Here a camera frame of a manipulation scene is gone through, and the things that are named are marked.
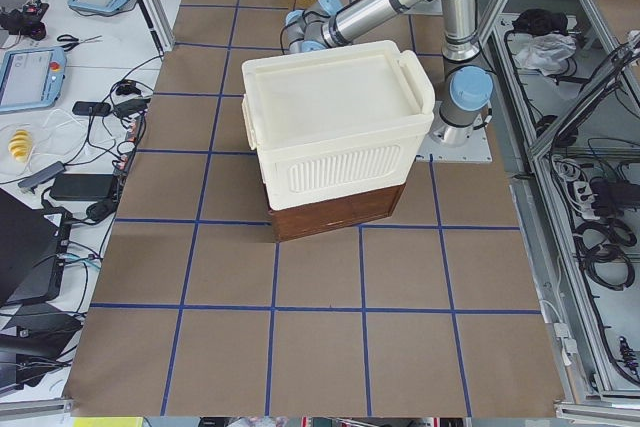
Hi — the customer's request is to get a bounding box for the brown wooden drawer cabinet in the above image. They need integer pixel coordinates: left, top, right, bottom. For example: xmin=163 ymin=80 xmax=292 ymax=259
xmin=268 ymin=184 xmax=405 ymax=242

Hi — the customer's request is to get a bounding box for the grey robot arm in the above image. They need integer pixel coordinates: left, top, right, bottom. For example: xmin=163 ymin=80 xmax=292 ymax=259
xmin=280 ymin=0 xmax=483 ymax=65

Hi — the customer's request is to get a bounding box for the white plastic storage box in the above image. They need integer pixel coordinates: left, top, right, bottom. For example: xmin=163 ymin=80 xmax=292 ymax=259
xmin=242 ymin=41 xmax=435 ymax=210

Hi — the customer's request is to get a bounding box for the black power adapter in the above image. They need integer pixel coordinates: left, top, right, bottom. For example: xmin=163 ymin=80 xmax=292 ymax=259
xmin=50 ymin=173 xmax=115 ymax=201

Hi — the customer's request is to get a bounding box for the white crumpled cloth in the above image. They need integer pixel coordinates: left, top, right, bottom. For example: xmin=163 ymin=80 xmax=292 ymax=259
xmin=514 ymin=33 xmax=577 ymax=76

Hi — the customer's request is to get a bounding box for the black laptop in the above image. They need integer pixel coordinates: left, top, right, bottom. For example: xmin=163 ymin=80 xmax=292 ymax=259
xmin=1 ymin=191 xmax=71 ymax=307

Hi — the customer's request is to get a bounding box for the yellow spiral toy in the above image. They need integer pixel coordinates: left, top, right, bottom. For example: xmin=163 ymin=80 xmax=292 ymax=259
xmin=8 ymin=129 xmax=33 ymax=163

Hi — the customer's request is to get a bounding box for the blue teach pendant lower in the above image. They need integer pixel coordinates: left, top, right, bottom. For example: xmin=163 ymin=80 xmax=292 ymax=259
xmin=1 ymin=46 xmax=67 ymax=113

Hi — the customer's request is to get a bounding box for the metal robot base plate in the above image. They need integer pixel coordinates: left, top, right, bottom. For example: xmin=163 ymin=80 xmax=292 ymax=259
xmin=416 ymin=101 xmax=493 ymax=164

